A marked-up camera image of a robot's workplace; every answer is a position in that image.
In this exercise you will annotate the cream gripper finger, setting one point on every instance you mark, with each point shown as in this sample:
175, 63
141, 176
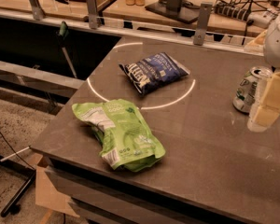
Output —
266, 109

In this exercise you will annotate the white rounded gripper body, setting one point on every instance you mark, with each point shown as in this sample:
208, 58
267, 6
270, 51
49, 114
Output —
278, 44

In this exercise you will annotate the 7up soda can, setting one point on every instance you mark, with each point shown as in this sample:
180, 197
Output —
245, 93

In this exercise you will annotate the blue kettle chip bag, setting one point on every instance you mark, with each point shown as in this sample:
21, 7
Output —
153, 72

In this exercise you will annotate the green rice chip bag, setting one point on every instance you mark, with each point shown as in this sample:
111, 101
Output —
127, 141

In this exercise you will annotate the black monitor stand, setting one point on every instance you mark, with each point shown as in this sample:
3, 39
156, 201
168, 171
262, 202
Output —
174, 10

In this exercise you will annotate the cardboard box under table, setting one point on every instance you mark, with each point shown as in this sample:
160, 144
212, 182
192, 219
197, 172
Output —
46, 195

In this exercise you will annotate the black floor stand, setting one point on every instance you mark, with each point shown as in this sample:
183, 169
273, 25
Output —
17, 178

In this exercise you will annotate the power strip with cables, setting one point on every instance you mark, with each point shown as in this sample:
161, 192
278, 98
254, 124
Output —
259, 13

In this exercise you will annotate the glass barrier rail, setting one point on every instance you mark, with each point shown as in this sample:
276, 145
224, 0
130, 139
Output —
143, 30

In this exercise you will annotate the right metal rail bracket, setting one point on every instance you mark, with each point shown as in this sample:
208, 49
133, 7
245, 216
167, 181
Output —
202, 23

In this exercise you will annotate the metal rail bracket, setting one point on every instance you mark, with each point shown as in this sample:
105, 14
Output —
93, 17
202, 23
37, 10

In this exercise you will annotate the middle metal rail bracket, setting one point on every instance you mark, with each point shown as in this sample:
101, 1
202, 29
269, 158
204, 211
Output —
93, 17

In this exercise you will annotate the green-handled tool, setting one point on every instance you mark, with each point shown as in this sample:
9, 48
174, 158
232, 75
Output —
61, 35

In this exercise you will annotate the left metal rail bracket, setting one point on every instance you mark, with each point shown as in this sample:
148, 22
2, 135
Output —
37, 10

